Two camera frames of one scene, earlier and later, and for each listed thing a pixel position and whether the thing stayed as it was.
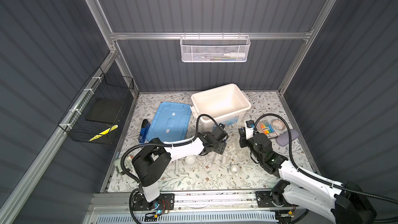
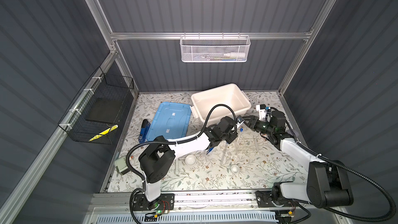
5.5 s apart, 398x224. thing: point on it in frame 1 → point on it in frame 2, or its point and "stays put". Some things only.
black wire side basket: (99, 110) stays put
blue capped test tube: (222, 159) stays put
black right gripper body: (249, 143) → (262, 126)
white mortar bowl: (190, 160) stays put
